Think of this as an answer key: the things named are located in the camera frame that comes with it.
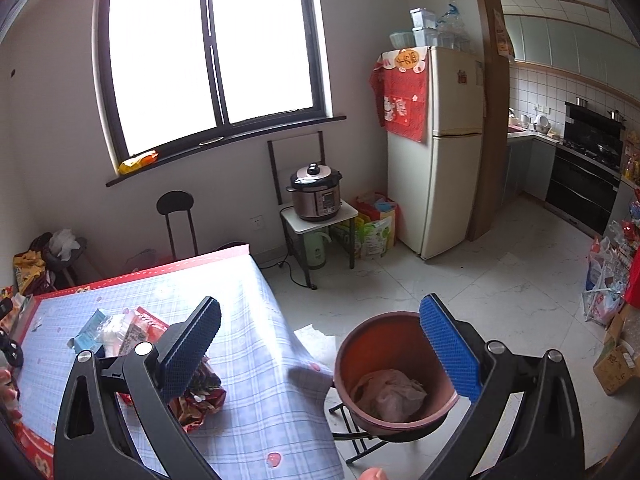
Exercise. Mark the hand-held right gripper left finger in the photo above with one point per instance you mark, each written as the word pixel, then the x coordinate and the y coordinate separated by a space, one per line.
pixel 192 345

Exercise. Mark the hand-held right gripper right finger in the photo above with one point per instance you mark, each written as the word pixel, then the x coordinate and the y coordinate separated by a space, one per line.
pixel 450 350

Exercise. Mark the red packet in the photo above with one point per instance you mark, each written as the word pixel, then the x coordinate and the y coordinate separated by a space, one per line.
pixel 152 321

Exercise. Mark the brown printed packet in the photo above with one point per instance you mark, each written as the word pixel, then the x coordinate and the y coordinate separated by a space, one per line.
pixel 134 335

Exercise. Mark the red foil wrapper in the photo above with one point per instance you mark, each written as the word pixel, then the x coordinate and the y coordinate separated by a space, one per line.
pixel 205 405

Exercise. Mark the blue snack packet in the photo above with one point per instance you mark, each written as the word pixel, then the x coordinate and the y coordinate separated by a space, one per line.
pixel 92 332

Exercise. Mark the brown plastic bin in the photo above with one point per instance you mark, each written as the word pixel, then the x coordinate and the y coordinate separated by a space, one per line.
pixel 360 345

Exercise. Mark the blue plaid tablecloth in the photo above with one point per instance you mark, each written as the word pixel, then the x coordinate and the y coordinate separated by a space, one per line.
pixel 260 340

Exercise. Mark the crumpled pale paper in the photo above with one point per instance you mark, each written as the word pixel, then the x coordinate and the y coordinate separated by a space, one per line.
pixel 390 395

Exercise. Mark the yellow cloth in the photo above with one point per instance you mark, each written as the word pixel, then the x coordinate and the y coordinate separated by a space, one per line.
pixel 30 270

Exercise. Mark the dark chair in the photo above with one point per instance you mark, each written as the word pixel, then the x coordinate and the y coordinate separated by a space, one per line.
pixel 65 270

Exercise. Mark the red printed table cover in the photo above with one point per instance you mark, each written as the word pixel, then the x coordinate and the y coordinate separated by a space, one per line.
pixel 35 455

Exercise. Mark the white plastic bag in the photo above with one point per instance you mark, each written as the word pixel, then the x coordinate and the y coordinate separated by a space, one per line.
pixel 64 244

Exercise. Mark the black folding stand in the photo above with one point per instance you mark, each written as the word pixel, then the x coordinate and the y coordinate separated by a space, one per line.
pixel 360 447

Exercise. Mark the green white shopping bag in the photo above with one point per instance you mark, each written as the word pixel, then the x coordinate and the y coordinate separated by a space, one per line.
pixel 375 240

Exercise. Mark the green kettle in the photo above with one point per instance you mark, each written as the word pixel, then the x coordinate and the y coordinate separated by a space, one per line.
pixel 315 252

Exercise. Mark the green printed box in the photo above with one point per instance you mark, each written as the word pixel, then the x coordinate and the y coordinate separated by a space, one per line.
pixel 345 237

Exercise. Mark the cream refrigerator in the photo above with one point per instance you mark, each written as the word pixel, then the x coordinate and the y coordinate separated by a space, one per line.
pixel 450 185

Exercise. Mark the cardboard box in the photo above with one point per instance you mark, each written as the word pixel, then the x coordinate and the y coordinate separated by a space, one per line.
pixel 617 365

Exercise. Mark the small white side table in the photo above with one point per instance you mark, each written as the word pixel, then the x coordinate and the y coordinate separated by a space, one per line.
pixel 345 215

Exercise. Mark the yellow bag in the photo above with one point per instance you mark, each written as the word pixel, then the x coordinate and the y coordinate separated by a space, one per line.
pixel 137 162

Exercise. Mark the steel pressure cooker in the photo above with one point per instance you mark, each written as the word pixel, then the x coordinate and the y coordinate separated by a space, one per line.
pixel 320 200

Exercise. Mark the grey kitchen counter cabinet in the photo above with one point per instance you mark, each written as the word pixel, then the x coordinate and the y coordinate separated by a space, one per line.
pixel 537 170

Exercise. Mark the small grey dish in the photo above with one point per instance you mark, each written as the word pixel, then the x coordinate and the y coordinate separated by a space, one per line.
pixel 211 141

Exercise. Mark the black oven with stove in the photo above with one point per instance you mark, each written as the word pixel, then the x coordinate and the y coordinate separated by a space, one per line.
pixel 580 185

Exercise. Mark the red printed cloth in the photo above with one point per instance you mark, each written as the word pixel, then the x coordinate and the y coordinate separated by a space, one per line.
pixel 405 105

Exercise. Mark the black wok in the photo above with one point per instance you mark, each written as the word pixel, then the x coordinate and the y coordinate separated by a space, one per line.
pixel 605 150

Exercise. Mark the row of condiment bottles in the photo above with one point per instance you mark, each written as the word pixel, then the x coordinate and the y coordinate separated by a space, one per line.
pixel 631 165

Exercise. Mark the black range hood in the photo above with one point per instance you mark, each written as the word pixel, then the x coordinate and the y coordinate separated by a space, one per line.
pixel 592 122

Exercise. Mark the steel pot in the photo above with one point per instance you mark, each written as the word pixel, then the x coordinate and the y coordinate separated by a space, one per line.
pixel 616 115
pixel 580 102

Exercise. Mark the dark framed window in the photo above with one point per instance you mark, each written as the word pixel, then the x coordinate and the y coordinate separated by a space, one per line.
pixel 165 60

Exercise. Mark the stack of clear storage containers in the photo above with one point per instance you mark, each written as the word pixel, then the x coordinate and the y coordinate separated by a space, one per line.
pixel 425 35

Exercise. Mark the white wall socket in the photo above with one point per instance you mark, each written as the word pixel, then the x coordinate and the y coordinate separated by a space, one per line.
pixel 256 223

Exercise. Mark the black metal frame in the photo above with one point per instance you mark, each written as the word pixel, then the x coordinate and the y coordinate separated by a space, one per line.
pixel 271 165

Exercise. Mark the wooden door frame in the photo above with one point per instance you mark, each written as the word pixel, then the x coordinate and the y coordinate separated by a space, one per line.
pixel 487 110

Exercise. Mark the red wall calendar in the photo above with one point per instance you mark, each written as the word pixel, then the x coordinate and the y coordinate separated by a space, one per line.
pixel 502 35

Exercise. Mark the pale green wall cabinets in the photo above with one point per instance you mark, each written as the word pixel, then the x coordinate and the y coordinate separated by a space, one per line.
pixel 560 42

